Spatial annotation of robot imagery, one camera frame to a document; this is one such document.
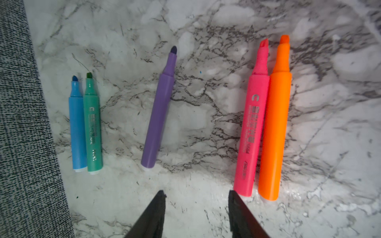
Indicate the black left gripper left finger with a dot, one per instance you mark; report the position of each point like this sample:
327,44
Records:
150,224

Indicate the blue highlighter pen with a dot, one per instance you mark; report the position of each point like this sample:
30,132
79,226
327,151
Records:
77,127

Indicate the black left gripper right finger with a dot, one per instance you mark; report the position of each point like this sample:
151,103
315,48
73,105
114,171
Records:
242,222

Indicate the pink highlighter pen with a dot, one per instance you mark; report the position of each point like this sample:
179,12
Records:
253,119

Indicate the orange highlighter pen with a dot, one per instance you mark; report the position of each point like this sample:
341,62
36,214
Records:
275,126

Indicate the green highlighter pen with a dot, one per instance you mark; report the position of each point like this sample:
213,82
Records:
92,126

